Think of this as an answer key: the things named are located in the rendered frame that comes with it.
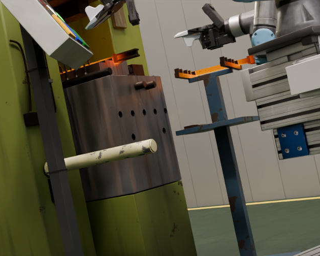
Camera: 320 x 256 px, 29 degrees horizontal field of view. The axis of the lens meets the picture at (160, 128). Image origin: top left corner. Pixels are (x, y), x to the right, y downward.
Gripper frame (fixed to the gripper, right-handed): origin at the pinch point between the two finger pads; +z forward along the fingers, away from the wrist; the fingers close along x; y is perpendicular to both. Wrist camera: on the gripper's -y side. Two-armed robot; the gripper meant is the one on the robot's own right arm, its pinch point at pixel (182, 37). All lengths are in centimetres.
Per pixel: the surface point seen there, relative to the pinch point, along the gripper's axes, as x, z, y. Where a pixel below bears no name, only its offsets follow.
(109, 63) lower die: -5.2, 30.7, 2.3
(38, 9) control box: -70, 8, -5
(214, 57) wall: 334, 135, -40
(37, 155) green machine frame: -40, 45, 33
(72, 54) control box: -55, 11, 6
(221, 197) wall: 346, 164, 93
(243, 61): 63, 3, 6
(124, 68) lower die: 4.6, 30.7, 4.1
